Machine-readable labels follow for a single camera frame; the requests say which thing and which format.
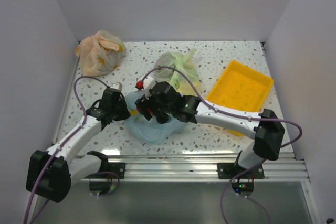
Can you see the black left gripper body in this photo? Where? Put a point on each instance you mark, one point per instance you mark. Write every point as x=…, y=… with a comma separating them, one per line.
x=119, y=110

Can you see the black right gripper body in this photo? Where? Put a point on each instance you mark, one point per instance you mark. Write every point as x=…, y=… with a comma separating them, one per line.
x=154, y=105

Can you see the light blue plastic bag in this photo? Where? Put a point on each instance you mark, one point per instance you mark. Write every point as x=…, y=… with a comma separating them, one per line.
x=150, y=131

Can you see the dark purple plum fruit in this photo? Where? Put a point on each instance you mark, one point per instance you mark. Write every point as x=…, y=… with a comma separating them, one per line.
x=162, y=118

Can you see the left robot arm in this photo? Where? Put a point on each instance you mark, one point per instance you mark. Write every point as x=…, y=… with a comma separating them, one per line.
x=52, y=173

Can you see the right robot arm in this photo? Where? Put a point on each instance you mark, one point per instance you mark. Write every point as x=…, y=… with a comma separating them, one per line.
x=265, y=129

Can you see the small yellow fruit piece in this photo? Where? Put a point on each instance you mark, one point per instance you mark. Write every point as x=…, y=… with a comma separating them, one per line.
x=134, y=112

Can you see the green avocado plastic bag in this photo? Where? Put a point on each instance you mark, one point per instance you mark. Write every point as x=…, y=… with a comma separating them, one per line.
x=183, y=63

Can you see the orange plastic bag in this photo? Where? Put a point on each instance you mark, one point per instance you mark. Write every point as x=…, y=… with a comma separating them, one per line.
x=100, y=53

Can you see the yellow plastic tray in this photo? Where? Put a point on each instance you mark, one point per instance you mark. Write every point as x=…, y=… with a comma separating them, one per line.
x=241, y=87

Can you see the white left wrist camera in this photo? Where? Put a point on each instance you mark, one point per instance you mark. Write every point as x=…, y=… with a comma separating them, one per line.
x=117, y=86

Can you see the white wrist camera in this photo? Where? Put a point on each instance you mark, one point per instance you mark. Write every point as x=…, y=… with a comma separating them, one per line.
x=117, y=86
x=146, y=84

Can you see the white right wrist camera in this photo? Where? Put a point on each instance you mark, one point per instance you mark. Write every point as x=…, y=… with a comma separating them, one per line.
x=146, y=84

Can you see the aluminium table edge rail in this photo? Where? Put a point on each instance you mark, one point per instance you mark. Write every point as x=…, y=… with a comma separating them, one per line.
x=201, y=168

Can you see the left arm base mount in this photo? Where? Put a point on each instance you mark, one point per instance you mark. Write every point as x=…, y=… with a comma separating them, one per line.
x=111, y=172

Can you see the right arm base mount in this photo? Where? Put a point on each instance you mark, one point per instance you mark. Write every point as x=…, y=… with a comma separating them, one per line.
x=242, y=181

